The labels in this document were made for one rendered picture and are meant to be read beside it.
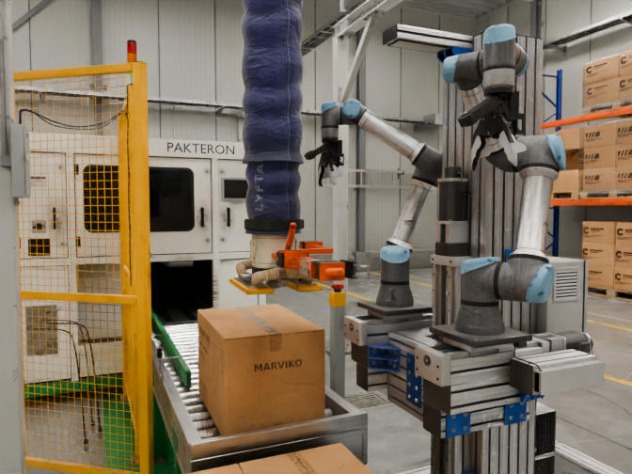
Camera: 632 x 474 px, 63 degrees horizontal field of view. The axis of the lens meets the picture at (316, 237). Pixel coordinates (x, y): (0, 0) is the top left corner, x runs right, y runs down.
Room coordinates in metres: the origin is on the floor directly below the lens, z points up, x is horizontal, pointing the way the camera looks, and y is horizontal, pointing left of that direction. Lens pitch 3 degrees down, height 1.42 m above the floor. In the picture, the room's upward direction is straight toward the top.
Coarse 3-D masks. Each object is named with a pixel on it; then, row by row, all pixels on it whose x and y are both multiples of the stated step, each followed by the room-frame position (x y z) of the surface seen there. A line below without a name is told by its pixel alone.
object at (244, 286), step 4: (232, 280) 2.06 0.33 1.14; (236, 280) 2.05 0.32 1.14; (240, 280) 2.01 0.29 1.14; (244, 280) 2.01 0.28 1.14; (248, 280) 2.01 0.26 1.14; (232, 284) 2.06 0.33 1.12; (236, 284) 1.98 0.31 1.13; (240, 284) 1.94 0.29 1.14; (244, 284) 1.93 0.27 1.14; (248, 284) 1.91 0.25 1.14; (264, 284) 1.91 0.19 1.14; (240, 288) 1.92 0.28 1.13; (244, 288) 1.86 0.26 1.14; (248, 288) 1.85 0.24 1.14; (252, 288) 1.85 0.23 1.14; (256, 288) 1.85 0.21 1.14; (260, 288) 1.85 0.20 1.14; (264, 288) 1.85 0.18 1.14; (268, 288) 1.85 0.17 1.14; (272, 288) 1.85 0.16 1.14; (248, 292) 1.82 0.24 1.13; (252, 292) 1.82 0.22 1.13; (256, 292) 1.83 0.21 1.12; (260, 292) 1.83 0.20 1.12; (264, 292) 1.84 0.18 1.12; (268, 292) 1.84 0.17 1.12; (272, 292) 1.85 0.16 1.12
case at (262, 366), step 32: (224, 320) 2.19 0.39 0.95; (256, 320) 2.19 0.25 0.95; (288, 320) 2.19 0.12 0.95; (224, 352) 1.88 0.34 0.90; (256, 352) 1.92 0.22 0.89; (288, 352) 1.96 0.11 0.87; (320, 352) 2.01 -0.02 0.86; (224, 384) 1.89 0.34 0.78; (256, 384) 1.92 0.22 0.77; (288, 384) 1.96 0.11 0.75; (320, 384) 2.01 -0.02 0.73; (224, 416) 1.89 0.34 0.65; (256, 416) 1.92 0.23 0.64; (288, 416) 1.96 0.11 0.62; (320, 416) 2.01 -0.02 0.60
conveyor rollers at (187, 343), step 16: (176, 336) 3.54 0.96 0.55; (192, 336) 3.57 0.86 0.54; (192, 352) 3.14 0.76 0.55; (192, 368) 2.86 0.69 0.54; (176, 384) 2.57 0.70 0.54; (192, 384) 2.59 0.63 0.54; (192, 400) 2.34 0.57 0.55; (192, 416) 2.16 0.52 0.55; (208, 416) 2.17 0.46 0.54; (208, 432) 2.00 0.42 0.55
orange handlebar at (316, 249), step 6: (312, 246) 2.34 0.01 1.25; (318, 246) 2.27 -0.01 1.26; (324, 246) 2.23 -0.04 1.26; (312, 252) 2.11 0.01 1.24; (318, 252) 2.12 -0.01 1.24; (324, 252) 2.13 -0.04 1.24; (330, 252) 2.14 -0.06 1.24; (276, 258) 1.87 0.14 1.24; (294, 258) 1.67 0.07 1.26; (300, 258) 1.67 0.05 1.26; (306, 258) 1.67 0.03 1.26; (312, 258) 1.67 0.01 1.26; (294, 264) 1.67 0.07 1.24; (330, 270) 1.40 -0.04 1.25; (336, 270) 1.40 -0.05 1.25; (342, 270) 1.42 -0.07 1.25
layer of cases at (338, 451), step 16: (320, 448) 1.86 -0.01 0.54; (336, 448) 1.86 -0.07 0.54; (240, 464) 1.75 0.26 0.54; (256, 464) 1.74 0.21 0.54; (272, 464) 1.74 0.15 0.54; (288, 464) 1.74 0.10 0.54; (304, 464) 1.74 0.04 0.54; (320, 464) 1.74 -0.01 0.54; (336, 464) 1.74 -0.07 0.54; (352, 464) 1.74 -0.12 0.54
